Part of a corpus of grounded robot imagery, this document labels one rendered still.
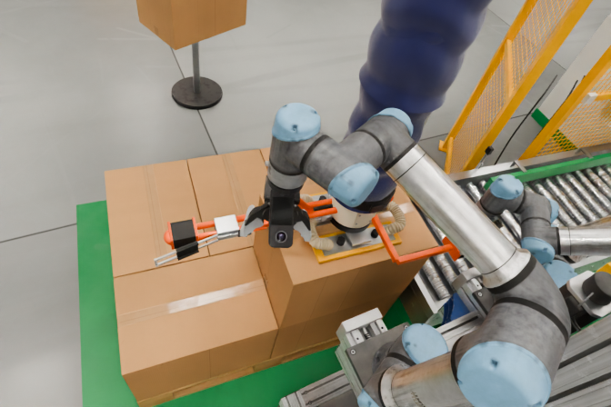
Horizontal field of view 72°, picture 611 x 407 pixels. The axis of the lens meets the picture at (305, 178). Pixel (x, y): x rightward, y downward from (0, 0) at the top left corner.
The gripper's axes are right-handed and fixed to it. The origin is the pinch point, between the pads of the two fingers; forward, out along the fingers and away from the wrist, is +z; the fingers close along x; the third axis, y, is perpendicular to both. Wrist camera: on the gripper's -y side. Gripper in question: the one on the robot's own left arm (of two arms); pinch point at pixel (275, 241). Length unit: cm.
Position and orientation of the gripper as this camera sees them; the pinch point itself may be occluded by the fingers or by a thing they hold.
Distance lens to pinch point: 93.5
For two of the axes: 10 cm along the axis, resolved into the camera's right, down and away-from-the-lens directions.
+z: -1.6, 6.4, 7.5
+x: -9.9, -0.9, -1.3
